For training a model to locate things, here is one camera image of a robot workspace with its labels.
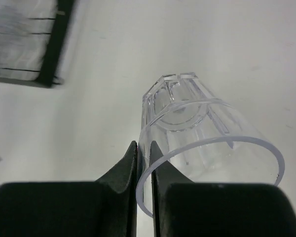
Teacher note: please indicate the black wire dish rack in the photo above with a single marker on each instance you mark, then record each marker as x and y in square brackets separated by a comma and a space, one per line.
[33, 34]

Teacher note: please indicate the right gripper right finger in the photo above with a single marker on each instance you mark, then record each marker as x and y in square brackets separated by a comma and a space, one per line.
[182, 208]

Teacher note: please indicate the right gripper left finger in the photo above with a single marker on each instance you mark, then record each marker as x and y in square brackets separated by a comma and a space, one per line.
[105, 207]

